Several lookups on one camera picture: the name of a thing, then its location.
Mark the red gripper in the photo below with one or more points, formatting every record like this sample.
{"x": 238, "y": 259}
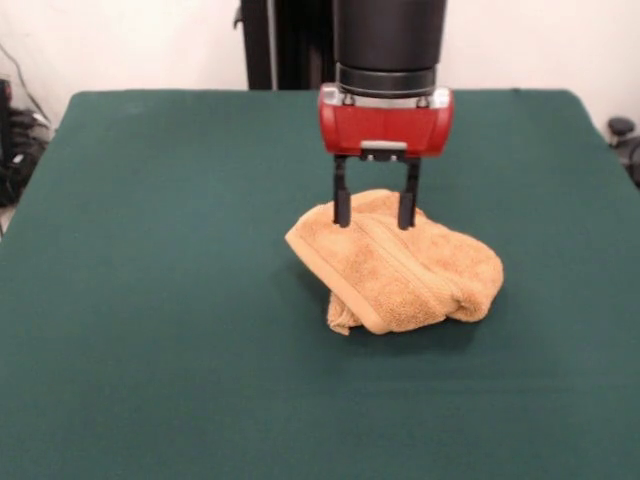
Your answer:
{"x": 385, "y": 127}

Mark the orange terry towel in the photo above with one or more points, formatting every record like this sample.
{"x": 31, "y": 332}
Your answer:
{"x": 400, "y": 280}

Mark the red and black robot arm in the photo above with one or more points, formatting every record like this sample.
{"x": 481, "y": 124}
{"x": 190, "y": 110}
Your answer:
{"x": 390, "y": 35}

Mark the dark green tablecloth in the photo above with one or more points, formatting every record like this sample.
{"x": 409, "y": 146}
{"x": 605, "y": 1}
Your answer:
{"x": 150, "y": 300}

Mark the office chair base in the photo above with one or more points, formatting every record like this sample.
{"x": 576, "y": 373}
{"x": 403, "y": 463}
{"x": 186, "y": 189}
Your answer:
{"x": 622, "y": 127}
{"x": 22, "y": 150}

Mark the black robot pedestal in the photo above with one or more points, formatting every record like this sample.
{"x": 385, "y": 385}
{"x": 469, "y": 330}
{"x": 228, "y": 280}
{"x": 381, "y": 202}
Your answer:
{"x": 290, "y": 45}

